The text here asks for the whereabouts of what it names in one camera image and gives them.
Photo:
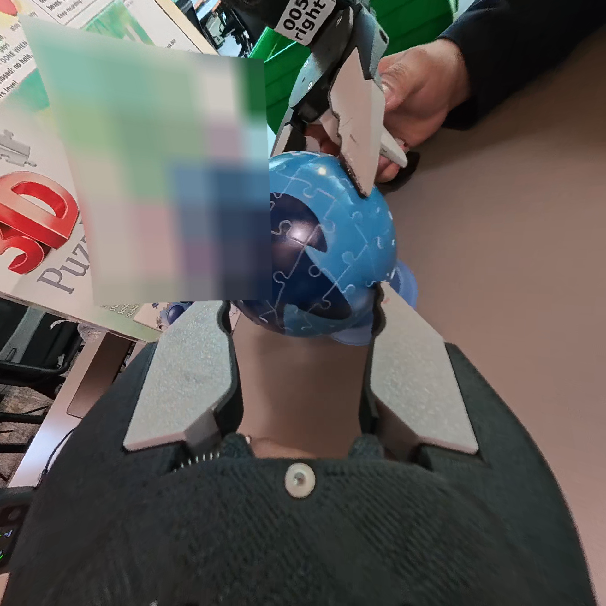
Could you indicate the person's left hand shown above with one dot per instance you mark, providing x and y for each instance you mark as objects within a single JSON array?
[{"x": 284, "y": 449}]

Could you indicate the green plastic bin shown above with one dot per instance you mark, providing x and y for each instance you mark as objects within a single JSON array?
[{"x": 412, "y": 19}]

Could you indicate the blue puzzle ball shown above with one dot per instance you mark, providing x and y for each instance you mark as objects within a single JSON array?
[{"x": 341, "y": 227}]

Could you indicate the blue plastic ball stand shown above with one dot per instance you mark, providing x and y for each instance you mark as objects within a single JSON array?
[{"x": 402, "y": 293}]

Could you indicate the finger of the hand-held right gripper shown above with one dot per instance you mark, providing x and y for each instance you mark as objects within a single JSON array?
[
  {"x": 360, "y": 123},
  {"x": 289, "y": 132}
]

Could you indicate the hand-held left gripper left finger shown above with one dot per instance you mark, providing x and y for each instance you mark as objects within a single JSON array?
[{"x": 180, "y": 378}]

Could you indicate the green printed puzzle box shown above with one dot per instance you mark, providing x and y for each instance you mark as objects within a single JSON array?
[{"x": 28, "y": 213}]

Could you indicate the printed task sheet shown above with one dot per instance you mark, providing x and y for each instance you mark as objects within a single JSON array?
[{"x": 14, "y": 57}]

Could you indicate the person's right forearm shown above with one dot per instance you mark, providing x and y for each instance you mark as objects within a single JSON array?
[{"x": 521, "y": 47}]

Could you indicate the dark grey power bank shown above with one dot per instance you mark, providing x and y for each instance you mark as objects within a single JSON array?
[{"x": 12, "y": 530}]

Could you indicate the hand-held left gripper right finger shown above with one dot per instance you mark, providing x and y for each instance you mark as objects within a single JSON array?
[{"x": 416, "y": 383}]

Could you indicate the person's right hand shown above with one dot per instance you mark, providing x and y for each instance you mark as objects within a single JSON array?
[{"x": 426, "y": 90}]

